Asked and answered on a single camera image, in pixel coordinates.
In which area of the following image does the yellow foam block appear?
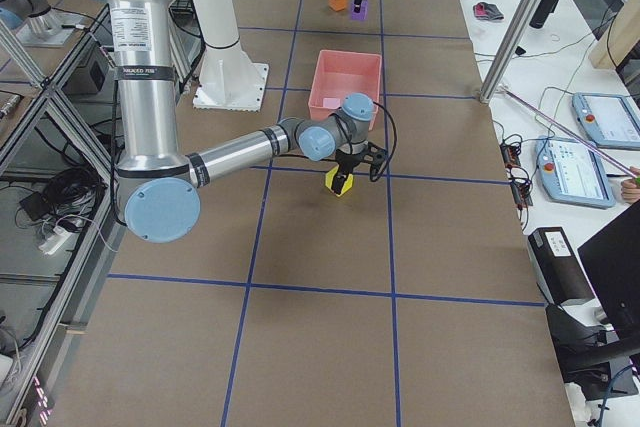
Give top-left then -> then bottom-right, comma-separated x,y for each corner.
324,166 -> 354,197

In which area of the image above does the orange foam block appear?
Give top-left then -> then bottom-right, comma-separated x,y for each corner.
328,0 -> 349,12

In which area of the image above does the purple foam block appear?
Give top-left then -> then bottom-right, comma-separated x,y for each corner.
350,0 -> 369,22

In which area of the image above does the light pink foam block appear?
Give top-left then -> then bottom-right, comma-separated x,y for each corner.
322,97 -> 341,110

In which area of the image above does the pink plastic bin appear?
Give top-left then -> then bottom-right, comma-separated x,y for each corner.
308,49 -> 382,120

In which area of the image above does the person hand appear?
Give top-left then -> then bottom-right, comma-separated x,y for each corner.
620,166 -> 640,204

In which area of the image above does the grey pink cloth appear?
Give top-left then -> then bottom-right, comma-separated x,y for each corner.
472,2 -> 504,22

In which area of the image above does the red circuit board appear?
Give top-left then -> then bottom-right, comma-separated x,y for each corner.
500,142 -> 532,210

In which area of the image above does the black water bottle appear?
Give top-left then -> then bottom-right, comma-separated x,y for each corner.
529,0 -> 559,29

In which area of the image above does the near teach pendant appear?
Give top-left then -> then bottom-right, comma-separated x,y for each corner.
535,137 -> 616,209

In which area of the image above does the teach pendant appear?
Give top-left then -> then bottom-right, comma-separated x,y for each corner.
535,137 -> 616,209
572,93 -> 639,150

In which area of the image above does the black box device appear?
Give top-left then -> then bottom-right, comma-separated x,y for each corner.
527,227 -> 595,307

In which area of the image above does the far teach pendant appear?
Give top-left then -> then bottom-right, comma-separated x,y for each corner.
572,93 -> 639,150

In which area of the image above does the black monitor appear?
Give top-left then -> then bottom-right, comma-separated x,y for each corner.
578,203 -> 639,334

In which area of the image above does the white power strip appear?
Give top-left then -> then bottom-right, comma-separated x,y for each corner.
38,226 -> 70,255

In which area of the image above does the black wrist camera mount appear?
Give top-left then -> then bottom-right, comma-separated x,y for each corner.
367,142 -> 388,176

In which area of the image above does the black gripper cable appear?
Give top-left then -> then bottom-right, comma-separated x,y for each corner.
368,101 -> 399,183

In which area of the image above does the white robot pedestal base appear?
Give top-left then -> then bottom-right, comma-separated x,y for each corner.
192,0 -> 269,111

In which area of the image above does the aluminium frame post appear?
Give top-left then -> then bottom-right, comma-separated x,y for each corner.
478,0 -> 541,104

